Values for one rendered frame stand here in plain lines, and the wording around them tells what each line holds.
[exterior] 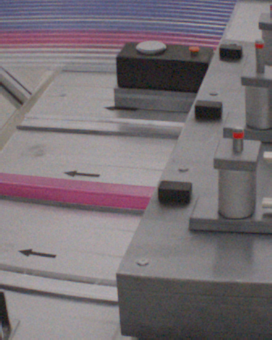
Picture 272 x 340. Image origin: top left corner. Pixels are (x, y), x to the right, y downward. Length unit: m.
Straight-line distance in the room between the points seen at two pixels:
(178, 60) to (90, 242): 0.21
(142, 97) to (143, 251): 0.30
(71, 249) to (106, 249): 0.02
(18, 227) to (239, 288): 0.22
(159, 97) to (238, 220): 0.29
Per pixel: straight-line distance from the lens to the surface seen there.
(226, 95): 0.71
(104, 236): 0.66
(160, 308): 0.53
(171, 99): 0.82
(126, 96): 0.83
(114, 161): 0.75
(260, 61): 0.63
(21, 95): 2.10
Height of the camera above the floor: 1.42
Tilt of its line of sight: 30 degrees down
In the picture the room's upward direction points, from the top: 46 degrees clockwise
